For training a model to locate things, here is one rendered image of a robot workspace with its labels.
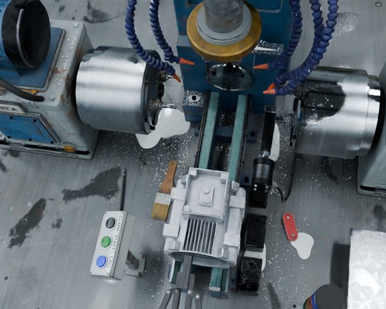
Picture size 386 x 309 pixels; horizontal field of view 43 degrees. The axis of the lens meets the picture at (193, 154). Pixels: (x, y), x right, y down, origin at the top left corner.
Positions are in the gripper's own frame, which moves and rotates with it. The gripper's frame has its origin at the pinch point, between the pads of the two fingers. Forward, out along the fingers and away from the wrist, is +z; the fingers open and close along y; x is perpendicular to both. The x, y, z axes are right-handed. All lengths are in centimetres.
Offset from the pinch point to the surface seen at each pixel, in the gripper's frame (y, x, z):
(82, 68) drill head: 40, 15, 51
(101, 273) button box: 23.0, 15.9, -3.0
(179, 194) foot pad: 7.1, 18.3, 19.7
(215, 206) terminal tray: -3.0, 13.9, 17.2
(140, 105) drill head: 22, 16, 42
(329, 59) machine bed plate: -32, 55, 81
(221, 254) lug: -6.0, 14.7, 5.9
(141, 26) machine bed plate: 38, 56, 89
